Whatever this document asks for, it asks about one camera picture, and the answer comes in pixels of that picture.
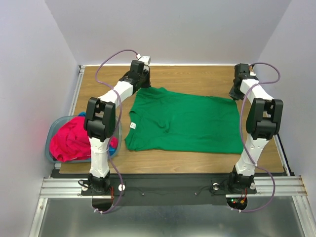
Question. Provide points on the grey plastic bin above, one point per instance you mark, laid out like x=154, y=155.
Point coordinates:
x=67, y=142

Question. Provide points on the pink t shirt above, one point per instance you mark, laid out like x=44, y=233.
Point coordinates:
x=107, y=149

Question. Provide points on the green t shirt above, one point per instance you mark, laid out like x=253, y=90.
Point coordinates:
x=171, y=121

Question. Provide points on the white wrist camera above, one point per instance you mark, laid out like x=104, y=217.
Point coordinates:
x=251, y=71
x=145, y=59

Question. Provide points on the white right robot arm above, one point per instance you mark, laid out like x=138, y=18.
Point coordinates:
x=262, y=124

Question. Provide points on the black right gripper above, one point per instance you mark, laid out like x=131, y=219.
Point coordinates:
x=234, y=93

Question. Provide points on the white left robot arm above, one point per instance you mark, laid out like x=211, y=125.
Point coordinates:
x=100, y=120

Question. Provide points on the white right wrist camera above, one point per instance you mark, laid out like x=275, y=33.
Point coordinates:
x=251, y=71

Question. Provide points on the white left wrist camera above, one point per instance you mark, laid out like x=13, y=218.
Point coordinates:
x=145, y=59

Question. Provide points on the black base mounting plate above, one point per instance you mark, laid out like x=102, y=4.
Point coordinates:
x=164, y=190

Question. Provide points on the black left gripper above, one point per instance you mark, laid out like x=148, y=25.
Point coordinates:
x=148, y=83

